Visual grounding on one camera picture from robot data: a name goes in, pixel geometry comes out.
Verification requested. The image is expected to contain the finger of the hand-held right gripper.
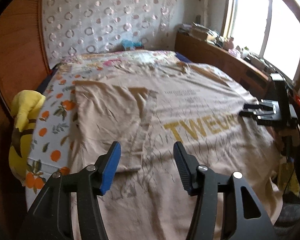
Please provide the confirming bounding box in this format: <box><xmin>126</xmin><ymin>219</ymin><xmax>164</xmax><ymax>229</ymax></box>
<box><xmin>243</xmin><ymin>102</ymin><xmax>276</xmax><ymax>111</ymax></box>
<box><xmin>239</xmin><ymin>109</ymin><xmax>273</xmax><ymax>118</ymax></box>

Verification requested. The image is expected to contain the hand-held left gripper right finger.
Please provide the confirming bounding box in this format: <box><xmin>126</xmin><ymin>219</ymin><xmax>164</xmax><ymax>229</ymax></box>
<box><xmin>173</xmin><ymin>141</ymin><xmax>279</xmax><ymax>240</ymax></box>

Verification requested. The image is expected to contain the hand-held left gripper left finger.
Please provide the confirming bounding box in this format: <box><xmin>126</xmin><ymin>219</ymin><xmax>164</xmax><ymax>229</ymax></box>
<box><xmin>20</xmin><ymin>141</ymin><xmax>122</xmax><ymax>240</ymax></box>

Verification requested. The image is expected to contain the beige printed t-shirt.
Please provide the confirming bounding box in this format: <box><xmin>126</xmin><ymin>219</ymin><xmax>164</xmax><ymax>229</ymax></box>
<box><xmin>70</xmin><ymin>61</ymin><xmax>284</xmax><ymax>240</ymax></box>

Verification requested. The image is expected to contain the person's right hand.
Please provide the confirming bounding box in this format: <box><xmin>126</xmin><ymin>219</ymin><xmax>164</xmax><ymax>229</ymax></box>
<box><xmin>272</xmin><ymin>129</ymin><xmax>282</xmax><ymax>153</ymax></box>

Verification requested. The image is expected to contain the row of small desk items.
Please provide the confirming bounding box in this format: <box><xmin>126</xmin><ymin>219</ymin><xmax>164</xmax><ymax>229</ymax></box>
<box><xmin>236</xmin><ymin>44</ymin><xmax>274</xmax><ymax>72</ymax></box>

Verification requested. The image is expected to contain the wooden bedside cabinet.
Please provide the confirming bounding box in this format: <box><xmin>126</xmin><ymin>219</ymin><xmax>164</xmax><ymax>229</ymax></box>
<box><xmin>174</xmin><ymin>31</ymin><xmax>273</xmax><ymax>98</ymax></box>

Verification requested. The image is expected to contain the yellow bag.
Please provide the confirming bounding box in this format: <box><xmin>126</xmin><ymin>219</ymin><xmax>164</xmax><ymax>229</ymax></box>
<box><xmin>277</xmin><ymin>162</ymin><xmax>300</xmax><ymax>195</ymax></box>

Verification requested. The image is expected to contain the orange fruit print bed sheet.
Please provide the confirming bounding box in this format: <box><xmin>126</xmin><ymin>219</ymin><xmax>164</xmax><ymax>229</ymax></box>
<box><xmin>24</xmin><ymin>65</ymin><xmax>78</xmax><ymax>203</ymax></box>

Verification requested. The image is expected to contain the window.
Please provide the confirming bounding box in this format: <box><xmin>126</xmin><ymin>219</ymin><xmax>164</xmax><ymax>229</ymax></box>
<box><xmin>221</xmin><ymin>0</ymin><xmax>300</xmax><ymax>83</ymax></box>

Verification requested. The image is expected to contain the stack of books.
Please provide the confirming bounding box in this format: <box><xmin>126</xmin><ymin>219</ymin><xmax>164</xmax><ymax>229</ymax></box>
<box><xmin>179</xmin><ymin>22</ymin><xmax>215</xmax><ymax>40</ymax></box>

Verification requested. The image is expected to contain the yellow plush toy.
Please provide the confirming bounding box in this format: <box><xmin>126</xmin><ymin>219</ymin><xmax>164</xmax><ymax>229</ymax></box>
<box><xmin>9</xmin><ymin>89</ymin><xmax>47</xmax><ymax>180</ymax></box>

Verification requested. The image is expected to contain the floral quilt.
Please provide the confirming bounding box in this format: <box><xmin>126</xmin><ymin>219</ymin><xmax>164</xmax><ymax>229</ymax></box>
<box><xmin>57</xmin><ymin>50</ymin><xmax>183</xmax><ymax>80</ymax></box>

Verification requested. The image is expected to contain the light curtain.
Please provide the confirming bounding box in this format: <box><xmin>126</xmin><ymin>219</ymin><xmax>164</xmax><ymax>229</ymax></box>
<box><xmin>194</xmin><ymin>0</ymin><xmax>211</xmax><ymax>23</ymax></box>

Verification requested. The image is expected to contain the blue tissue box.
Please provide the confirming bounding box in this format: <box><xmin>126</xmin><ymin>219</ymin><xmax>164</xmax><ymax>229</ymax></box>
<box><xmin>121</xmin><ymin>39</ymin><xmax>144</xmax><ymax>50</ymax></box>

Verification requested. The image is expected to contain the wooden headboard panel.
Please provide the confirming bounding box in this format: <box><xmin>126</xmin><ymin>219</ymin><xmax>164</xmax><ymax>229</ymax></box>
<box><xmin>0</xmin><ymin>0</ymin><xmax>52</xmax><ymax>120</ymax></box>

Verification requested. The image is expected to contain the circle pattern wall cloth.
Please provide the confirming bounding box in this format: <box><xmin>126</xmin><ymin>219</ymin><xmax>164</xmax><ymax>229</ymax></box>
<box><xmin>41</xmin><ymin>0</ymin><xmax>190</xmax><ymax>68</ymax></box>

